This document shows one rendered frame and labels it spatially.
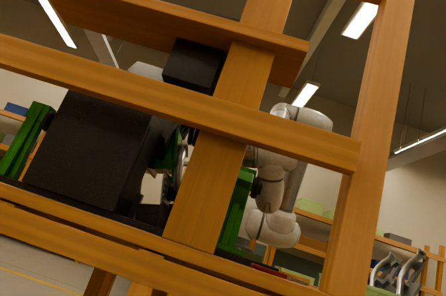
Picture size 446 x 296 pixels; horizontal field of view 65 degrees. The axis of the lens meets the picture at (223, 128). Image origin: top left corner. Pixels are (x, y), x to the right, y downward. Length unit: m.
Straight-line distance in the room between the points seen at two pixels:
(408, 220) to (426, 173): 1.11
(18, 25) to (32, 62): 7.96
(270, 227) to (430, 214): 6.64
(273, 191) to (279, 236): 0.61
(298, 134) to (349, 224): 0.27
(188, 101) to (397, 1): 0.77
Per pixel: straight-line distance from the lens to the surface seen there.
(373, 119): 1.10
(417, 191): 8.30
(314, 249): 6.63
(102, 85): 1.04
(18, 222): 1.07
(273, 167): 1.31
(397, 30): 1.28
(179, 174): 1.26
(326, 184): 7.45
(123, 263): 0.97
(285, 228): 1.92
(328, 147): 0.97
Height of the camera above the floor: 0.89
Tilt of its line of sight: 19 degrees up
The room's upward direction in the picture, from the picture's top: 19 degrees clockwise
